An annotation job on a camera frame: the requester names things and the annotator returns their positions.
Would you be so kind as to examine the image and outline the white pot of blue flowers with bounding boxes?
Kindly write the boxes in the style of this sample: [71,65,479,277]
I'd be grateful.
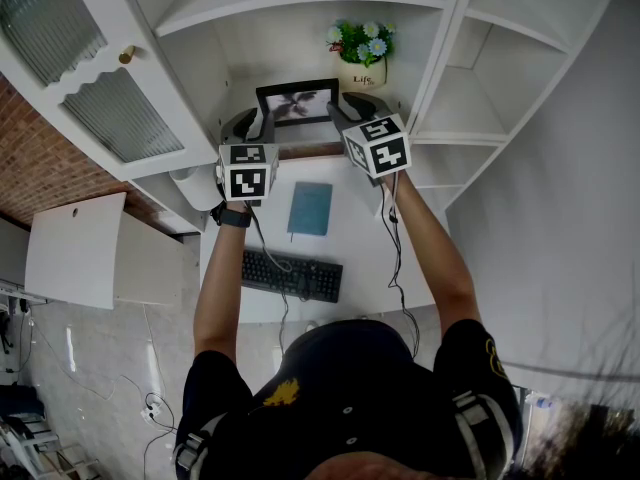
[325,19,397,90]

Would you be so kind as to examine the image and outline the white open shelf unit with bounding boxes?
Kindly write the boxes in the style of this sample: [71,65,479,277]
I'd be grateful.
[374,0,624,217]

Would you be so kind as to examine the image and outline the white shelf compartment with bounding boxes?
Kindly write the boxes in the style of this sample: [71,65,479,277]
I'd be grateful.
[152,0,451,159]

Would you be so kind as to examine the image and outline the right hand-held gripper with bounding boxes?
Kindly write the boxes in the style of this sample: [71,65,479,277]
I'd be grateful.
[326,91,412,187]

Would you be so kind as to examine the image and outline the white table lamp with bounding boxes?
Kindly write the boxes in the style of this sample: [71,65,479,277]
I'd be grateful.
[168,164,225,213]

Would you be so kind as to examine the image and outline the person's right forearm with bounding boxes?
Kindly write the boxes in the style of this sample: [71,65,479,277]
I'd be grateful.
[382,170,482,339]

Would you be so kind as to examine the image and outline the white desk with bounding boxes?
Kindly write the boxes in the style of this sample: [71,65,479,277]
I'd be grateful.
[198,156,451,324]

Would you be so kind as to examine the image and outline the black picture frame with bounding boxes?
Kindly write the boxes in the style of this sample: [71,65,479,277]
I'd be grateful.
[255,78,340,128]

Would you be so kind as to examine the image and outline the right hand-held gripper cable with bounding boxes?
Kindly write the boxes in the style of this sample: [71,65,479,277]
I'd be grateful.
[379,177,421,359]

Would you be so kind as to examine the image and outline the teal notebook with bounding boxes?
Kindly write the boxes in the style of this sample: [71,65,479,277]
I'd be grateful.
[286,181,334,243]

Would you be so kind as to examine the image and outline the grey metal table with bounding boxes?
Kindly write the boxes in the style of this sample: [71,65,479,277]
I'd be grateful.
[0,280,49,307]

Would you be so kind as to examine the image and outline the white side cabinet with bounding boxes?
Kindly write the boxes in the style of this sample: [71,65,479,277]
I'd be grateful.
[23,191,201,312]

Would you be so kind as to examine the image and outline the black keyboard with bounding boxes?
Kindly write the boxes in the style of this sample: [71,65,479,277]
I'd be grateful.
[241,248,345,304]

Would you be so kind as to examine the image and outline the person's black shirt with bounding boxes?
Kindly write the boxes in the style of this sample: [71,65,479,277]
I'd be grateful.
[173,317,524,480]

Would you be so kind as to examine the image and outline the left hand-held gripper cable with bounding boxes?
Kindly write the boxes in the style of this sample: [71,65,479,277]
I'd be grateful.
[247,202,294,357]

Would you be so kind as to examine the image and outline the hand-held gripper cable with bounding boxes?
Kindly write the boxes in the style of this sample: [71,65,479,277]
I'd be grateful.
[247,202,294,357]
[379,177,421,359]

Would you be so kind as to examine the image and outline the person's left forearm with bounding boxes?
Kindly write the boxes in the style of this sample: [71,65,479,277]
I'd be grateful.
[192,210,251,364]

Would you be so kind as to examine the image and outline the grey shoulder strap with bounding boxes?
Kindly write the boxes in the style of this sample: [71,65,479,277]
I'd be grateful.
[172,412,229,480]
[452,390,516,479]

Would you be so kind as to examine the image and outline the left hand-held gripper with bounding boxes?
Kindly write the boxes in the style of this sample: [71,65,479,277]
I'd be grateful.
[215,107,280,207]

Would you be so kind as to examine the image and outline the black floor cable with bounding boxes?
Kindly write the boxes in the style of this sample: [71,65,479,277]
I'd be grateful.
[143,392,177,480]

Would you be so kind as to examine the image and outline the white metal rack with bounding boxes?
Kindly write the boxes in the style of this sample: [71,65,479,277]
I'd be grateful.
[0,417,101,480]

